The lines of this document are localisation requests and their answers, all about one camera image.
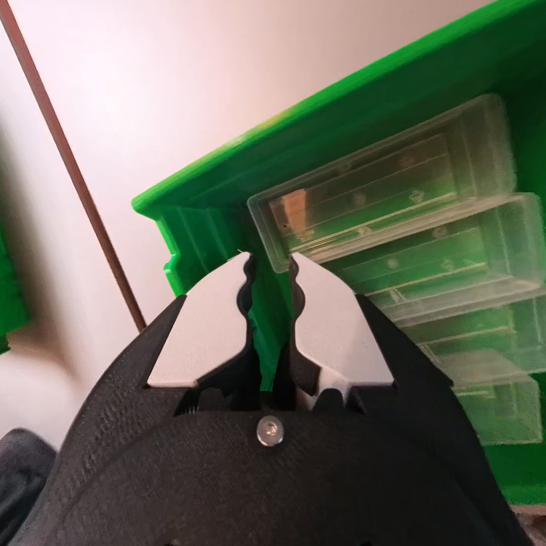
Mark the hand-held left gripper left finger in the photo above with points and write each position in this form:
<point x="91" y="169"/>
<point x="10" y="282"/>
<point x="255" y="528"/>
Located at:
<point x="200" y="337"/>

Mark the green plastic bin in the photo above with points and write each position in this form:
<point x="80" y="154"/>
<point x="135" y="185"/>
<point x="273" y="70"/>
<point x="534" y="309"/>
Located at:
<point x="10" y="290"/>
<point x="341" y="128"/>

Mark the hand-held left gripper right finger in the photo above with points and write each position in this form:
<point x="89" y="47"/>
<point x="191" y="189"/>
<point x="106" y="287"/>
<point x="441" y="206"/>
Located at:
<point x="341" y="337"/>

